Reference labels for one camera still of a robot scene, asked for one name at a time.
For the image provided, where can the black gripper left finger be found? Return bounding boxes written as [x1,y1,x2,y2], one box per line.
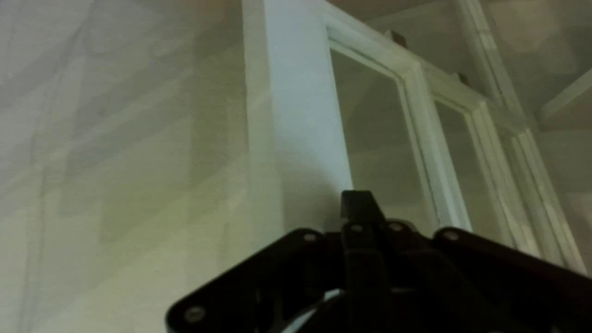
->
[165,189,363,333]

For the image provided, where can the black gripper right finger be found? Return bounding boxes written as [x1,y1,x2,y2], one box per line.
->
[357,189,592,333]

